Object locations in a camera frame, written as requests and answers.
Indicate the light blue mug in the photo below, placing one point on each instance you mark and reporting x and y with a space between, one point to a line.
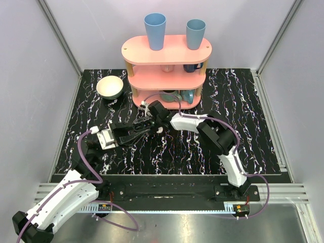
187 95

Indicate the blue cup right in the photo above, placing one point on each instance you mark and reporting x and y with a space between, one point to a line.
195 30

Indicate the white earbuds charging case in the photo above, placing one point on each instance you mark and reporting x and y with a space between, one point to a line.
159 130

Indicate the tall blue cup left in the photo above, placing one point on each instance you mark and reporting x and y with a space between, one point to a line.
155 25

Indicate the pink mug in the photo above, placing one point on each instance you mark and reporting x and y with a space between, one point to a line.
167 68

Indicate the teal green mug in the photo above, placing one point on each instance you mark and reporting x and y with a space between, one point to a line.
170 96

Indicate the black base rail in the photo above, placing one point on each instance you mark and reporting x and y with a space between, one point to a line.
176 192

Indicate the pink three-tier shelf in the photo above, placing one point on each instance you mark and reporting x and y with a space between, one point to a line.
146 78

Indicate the navy blue mug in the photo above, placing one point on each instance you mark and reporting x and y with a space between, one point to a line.
190 68

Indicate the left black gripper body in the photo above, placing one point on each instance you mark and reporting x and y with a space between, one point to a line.
115 133

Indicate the black marble mat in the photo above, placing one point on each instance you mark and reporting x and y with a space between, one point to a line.
230 92

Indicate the white green bowl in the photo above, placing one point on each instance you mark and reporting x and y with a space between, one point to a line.
110 87

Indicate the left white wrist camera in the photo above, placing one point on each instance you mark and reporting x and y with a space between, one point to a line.
105 137

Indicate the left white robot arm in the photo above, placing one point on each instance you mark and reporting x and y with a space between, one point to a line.
82 185

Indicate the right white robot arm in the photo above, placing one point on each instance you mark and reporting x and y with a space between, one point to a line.
219 136

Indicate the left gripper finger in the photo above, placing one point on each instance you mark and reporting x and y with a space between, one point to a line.
122 127
131 139

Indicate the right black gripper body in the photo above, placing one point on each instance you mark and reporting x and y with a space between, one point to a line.
158 121

